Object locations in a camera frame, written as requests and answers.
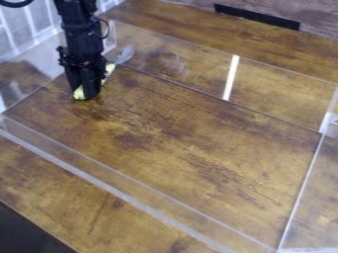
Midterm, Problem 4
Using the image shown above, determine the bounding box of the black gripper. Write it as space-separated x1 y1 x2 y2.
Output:
57 26 107 100

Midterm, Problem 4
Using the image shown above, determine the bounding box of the green handled metal spoon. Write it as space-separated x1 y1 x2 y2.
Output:
73 45 135 101

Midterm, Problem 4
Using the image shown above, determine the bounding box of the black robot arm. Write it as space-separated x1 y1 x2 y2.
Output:
54 0 107 100

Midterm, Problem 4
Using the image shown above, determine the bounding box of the black strip on table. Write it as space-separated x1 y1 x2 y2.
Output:
214 3 301 31

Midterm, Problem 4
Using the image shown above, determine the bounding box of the black cable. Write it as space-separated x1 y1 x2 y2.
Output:
0 0 111 40

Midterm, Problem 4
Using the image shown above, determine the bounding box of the clear acrylic enclosure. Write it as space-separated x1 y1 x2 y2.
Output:
0 23 338 253

